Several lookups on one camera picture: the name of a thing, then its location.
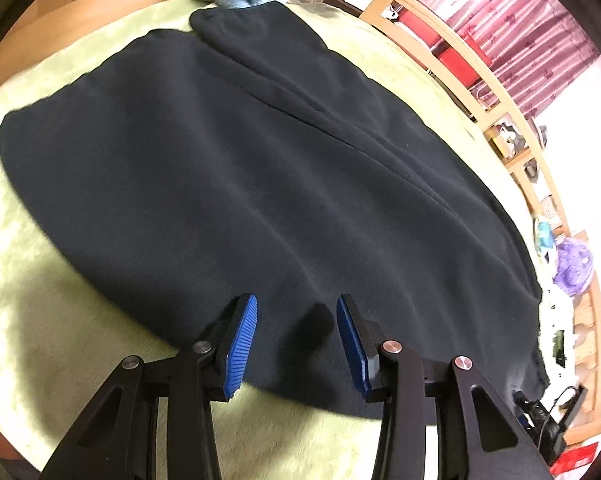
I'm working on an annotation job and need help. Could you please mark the purple plush toy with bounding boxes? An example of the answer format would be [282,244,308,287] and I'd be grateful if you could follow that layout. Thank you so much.
[553,237,595,297]

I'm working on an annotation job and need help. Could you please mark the red box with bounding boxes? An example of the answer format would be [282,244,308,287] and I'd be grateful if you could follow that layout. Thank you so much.
[550,442,598,480]

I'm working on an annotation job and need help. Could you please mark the green bed blanket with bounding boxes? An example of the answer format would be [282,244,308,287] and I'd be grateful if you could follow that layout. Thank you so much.
[0,0,533,479]

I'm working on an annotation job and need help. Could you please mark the black pants with white stripes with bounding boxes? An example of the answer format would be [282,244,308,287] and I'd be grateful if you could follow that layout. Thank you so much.
[0,3,548,417]

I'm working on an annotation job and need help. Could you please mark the wooden bed frame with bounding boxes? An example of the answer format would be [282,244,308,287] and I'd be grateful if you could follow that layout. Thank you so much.
[0,0,601,447]

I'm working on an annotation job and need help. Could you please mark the red patterned curtain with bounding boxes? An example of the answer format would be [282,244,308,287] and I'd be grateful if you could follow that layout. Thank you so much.
[419,0,600,117]

